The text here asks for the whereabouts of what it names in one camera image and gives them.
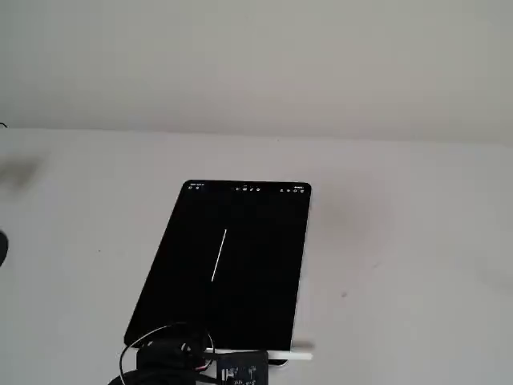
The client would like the black ipad tablet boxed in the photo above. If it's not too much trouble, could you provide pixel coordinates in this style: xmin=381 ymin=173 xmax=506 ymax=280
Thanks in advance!
xmin=123 ymin=180 xmax=313 ymax=367

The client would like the white apple pencil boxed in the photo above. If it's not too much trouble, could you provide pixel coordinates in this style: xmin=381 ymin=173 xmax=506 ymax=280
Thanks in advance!
xmin=204 ymin=346 xmax=314 ymax=361

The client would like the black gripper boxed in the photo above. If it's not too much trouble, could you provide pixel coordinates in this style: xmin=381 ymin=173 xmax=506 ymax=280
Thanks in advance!
xmin=135 ymin=334 xmax=217 ymax=385

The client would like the black camera circuit board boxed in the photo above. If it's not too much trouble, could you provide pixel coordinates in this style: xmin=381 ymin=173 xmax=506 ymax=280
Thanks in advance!
xmin=215 ymin=351 xmax=270 ymax=385

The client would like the thin black cable loop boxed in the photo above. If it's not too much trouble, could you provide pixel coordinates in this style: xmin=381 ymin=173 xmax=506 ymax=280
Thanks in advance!
xmin=107 ymin=322 xmax=216 ymax=385

